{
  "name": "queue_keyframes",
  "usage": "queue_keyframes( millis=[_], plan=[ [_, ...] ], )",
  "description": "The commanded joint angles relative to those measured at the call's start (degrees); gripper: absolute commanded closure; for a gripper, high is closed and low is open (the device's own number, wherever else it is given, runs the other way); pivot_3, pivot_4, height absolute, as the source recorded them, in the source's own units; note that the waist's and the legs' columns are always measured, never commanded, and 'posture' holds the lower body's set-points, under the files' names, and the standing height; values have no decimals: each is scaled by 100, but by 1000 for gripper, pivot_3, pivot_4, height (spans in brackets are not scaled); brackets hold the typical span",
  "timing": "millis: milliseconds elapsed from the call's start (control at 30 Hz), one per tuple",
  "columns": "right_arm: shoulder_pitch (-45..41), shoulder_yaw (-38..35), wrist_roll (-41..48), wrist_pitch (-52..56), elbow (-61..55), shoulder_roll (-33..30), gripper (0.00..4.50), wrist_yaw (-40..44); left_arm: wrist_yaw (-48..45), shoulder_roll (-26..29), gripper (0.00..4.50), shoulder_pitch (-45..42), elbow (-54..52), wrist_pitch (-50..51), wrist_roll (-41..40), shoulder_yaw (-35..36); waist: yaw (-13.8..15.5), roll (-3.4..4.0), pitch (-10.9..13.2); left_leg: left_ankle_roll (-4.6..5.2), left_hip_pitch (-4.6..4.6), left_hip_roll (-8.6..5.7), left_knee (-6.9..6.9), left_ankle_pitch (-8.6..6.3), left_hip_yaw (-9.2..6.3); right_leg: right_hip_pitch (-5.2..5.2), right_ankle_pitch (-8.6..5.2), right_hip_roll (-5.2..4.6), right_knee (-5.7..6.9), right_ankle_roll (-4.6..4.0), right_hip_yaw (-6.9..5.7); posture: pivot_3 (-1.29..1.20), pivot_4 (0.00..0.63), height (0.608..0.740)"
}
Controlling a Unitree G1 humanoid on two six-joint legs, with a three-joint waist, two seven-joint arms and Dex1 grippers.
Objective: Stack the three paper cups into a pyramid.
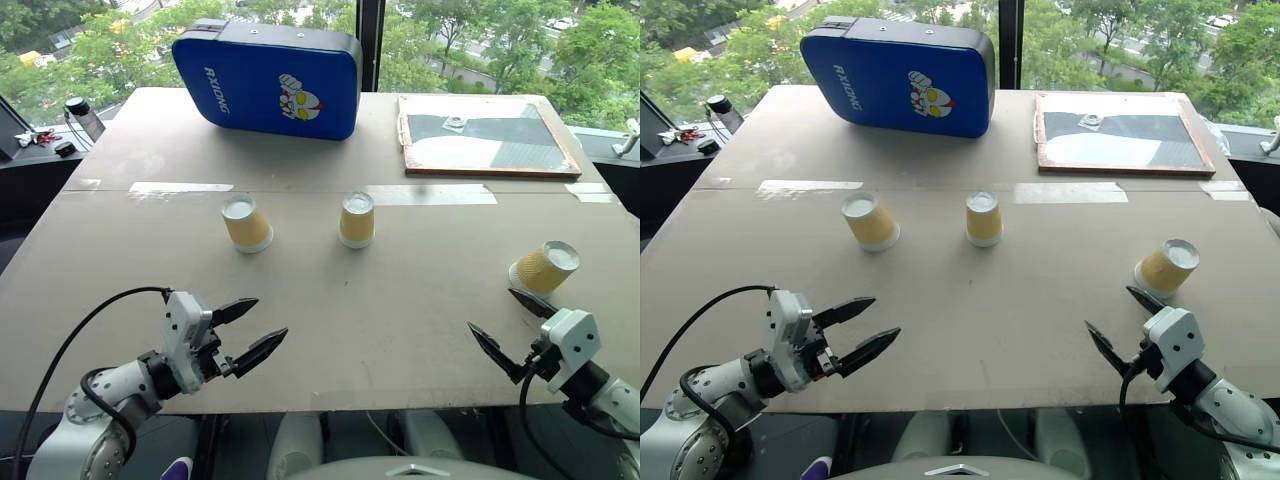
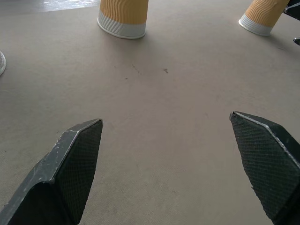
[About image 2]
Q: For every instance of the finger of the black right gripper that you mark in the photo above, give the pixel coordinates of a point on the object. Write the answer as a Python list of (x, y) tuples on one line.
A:
[(293, 8)]

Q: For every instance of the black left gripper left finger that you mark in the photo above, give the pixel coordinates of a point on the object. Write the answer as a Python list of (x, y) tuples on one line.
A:
[(58, 173)]

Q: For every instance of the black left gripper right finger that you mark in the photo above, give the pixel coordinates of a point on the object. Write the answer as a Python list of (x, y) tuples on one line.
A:
[(269, 164)]

